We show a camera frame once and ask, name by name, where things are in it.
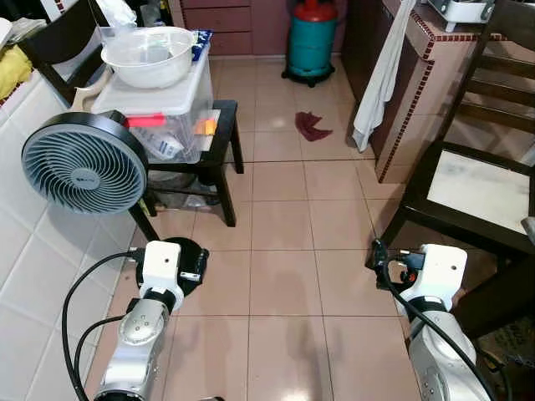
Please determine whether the printed plastic bag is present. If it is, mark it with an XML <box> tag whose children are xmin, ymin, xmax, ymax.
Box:
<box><xmin>478</xmin><ymin>316</ymin><xmax>535</xmax><ymax>373</ymax></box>

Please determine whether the grey round floor fan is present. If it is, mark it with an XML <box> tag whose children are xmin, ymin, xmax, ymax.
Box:
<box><xmin>21</xmin><ymin>111</ymin><xmax>210</xmax><ymax>293</ymax></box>

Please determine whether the small black wooden table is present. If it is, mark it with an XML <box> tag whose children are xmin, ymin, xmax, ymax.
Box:
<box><xmin>142</xmin><ymin>99</ymin><xmax>245</xmax><ymax>228</ymax></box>

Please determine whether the dark red rag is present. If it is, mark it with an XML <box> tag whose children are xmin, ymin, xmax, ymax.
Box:
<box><xmin>294</xmin><ymin>111</ymin><xmax>334</xmax><ymax>143</ymax></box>

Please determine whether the brown tiled counter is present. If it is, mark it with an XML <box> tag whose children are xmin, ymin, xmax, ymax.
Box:
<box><xmin>341</xmin><ymin>0</ymin><xmax>502</xmax><ymax>185</ymax></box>

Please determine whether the clear lidded storage box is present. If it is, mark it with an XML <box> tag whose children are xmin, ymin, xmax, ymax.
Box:
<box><xmin>90</xmin><ymin>52</ymin><xmax>215</xmax><ymax>165</ymax></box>

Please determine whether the white hanging towel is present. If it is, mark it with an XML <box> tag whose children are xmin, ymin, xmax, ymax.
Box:
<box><xmin>352</xmin><ymin>0</ymin><xmax>417</xmax><ymax>153</ymax></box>

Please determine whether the translucent white plastic bowl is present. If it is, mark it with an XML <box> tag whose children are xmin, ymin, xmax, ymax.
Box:
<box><xmin>100</xmin><ymin>27</ymin><xmax>200</xmax><ymax>90</ymax></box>

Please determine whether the blue printed packet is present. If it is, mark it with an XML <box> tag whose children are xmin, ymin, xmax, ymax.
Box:
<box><xmin>191</xmin><ymin>30</ymin><xmax>214</xmax><ymax>64</ymax></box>

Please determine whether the green gas cylinder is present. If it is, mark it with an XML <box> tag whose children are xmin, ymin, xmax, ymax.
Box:
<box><xmin>283</xmin><ymin>0</ymin><xmax>342</xmax><ymax>89</ymax></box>

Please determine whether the brown drawer cabinet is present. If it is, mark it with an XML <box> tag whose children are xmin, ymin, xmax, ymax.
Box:
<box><xmin>171</xmin><ymin>0</ymin><xmax>291</xmax><ymax>58</ymax></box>

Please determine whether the white countertop appliance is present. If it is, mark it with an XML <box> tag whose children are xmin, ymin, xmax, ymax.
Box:
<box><xmin>429</xmin><ymin>0</ymin><xmax>491</xmax><ymax>33</ymax></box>

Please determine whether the yellow cloth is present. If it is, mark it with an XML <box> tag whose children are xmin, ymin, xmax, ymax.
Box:
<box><xmin>0</xmin><ymin>43</ymin><xmax>34</xmax><ymax>101</ymax></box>

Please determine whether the clear plastic bag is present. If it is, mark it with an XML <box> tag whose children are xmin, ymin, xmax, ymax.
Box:
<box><xmin>94</xmin><ymin>0</ymin><xmax>139</xmax><ymax>30</ymax></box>

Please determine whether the dark wooden chair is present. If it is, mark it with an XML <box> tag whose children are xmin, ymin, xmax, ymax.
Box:
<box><xmin>17</xmin><ymin>0</ymin><xmax>114</xmax><ymax>105</ymax></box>

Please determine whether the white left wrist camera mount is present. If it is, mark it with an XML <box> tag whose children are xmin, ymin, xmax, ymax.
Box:
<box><xmin>138</xmin><ymin>241</ymin><xmax>184</xmax><ymax>295</ymax></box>

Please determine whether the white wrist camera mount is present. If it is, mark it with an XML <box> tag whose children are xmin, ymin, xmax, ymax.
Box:
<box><xmin>138</xmin><ymin>241</ymin><xmax>184</xmax><ymax>295</ymax></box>
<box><xmin>415</xmin><ymin>245</ymin><xmax>468</xmax><ymax>303</ymax></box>

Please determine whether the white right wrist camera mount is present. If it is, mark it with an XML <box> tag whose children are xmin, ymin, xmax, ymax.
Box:
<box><xmin>415</xmin><ymin>245</ymin><xmax>468</xmax><ymax>303</ymax></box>

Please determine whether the short black left arm cable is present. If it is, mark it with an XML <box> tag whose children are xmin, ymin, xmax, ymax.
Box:
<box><xmin>74</xmin><ymin>314</ymin><xmax>128</xmax><ymax>393</ymax></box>

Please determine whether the long black left arm cable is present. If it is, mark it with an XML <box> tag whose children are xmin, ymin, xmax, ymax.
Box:
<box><xmin>61</xmin><ymin>251</ymin><xmax>143</xmax><ymax>401</ymax></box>

